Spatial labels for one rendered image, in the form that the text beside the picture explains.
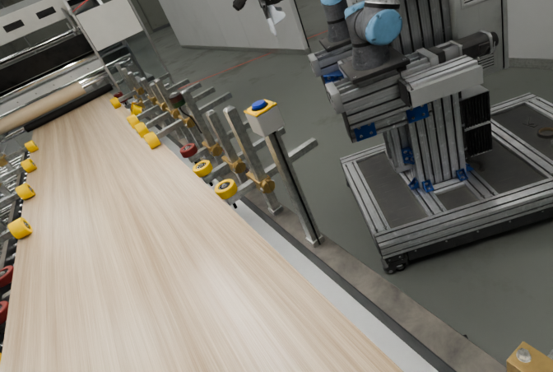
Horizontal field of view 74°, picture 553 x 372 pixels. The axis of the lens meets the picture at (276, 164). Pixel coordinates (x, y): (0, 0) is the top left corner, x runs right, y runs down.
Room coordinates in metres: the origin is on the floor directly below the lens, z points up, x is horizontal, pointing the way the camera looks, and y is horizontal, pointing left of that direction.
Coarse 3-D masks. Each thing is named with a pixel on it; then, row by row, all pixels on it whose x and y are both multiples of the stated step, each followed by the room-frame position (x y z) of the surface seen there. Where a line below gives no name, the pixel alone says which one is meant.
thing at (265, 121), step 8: (272, 104) 0.90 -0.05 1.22; (248, 112) 0.92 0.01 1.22; (256, 112) 0.90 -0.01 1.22; (264, 112) 0.89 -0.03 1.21; (272, 112) 0.90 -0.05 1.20; (248, 120) 0.94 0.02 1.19; (256, 120) 0.88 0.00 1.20; (264, 120) 0.88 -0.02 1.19; (272, 120) 0.89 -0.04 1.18; (280, 120) 0.90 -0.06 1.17; (256, 128) 0.91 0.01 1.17; (264, 128) 0.88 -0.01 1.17; (272, 128) 0.89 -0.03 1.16; (264, 136) 0.88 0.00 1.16
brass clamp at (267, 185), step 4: (248, 172) 1.24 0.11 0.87; (248, 176) 1.22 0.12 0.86; (252, 176) 1.20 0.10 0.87; (268, 176) 1.15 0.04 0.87; (256, 180) 1.16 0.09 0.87; (264, 180) 1.14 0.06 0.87; (268, 180) 1.13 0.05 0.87; (272, 180) 1.15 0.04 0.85; (256, 184) 1.17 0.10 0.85; (260, 184) 1.13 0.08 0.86; (264, 184) 1.12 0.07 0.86; (268, 184) 1.13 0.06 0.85; (272, 184) 1.13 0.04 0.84; (260, 188) 1.13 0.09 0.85; (264, 188) 1.12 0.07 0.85; (268, 188) 1.12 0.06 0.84; (272, 188) 1.13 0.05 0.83; (264, 192) 1.14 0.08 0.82; (268, 192) 1.12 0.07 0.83
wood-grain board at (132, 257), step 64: (64, 128) 3.06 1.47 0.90; (128, 128) 2.33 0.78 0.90; (64, 192) 1.75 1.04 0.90; (128, 192) 1.44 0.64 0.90; (192, 192) 1.22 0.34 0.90; (64, 256) 1.15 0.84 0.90; (128, 256) 0.99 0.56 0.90; (192, 256) 0.86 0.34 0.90; (256, 256) 0.75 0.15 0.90; (64, 320) 0.82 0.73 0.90; (128, 320) 0.72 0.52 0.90; (192, 320) 0.63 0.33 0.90; (256, 320) 0.56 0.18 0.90; (320, 320) 0.49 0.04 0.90
